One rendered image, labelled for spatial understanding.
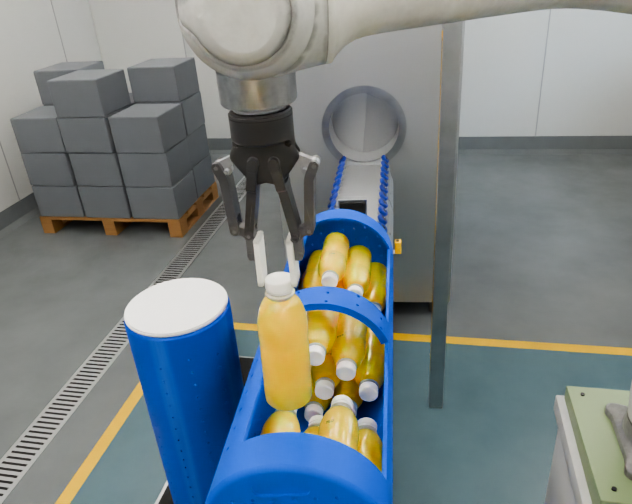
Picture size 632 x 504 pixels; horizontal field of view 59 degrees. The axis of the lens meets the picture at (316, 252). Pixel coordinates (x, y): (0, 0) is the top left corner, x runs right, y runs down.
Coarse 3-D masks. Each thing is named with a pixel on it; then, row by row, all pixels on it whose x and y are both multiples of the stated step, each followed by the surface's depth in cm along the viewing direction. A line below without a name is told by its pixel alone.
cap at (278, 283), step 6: (270, 276) 76; (276, 276) 76; (282, 276) 76; (288, 276) 76; (270, 282) 74; (276, 282) 75; (282, 282) 74; (288, 282) 74; (270, 288) 74; (276, 288) 74; (282, 288) 74; (288, 288) 75; (270, 294) 75; (276, 294) 75; (282, 294) 75
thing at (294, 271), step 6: (288, 234) 73; (288, 240) 71; (288, 246) 72; (288, 252) 72; (288, 258) 72; (294, 258) 73; (294, 264) 73; (294, 270) 73; (294, 276) 74; (294, 282) 74
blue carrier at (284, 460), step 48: (384, 240) 149; (336, 288) 117; (384, 336) 114; (384, 384) 104; (240, 432) 87; (288, 432) 82; (384, 432) 93; (240, 480) 79; (288, 480) 78; (336, 480) 77; (384, 480) 84
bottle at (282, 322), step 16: (272, 304) 75; (288, 304) 75; (272, 320) 75; (288, 320) 75; (304, 320) 77; (272, 336) 76; (288, 336) 76; (304, 336) 78; (272, 352) 77; (288, 352) 77; (304, 352) 78; (272, 368) 78; (288, 368) 78; (304, 368) 79; (272, 384) 80; (288, 384) 79; (304, 384) 80; (272, 400) 81; (288, 400) 80; (304, 400) 81
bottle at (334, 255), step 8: (336, 232) 150; (328, 240) 147; (336, 240) 146; (344, 240) 147; (328, 248) 142; (336, 248) 142; (344, 248) 144; (320, 256) 143; (328, 256) 139; (336, 256) 139; (344, 256) 141; (320, 264) 138; (328, 264) 137; (336, 264) 137; (344, 264) 139; (320, 272) 138; (336, 272) 136; (344, 272) 139
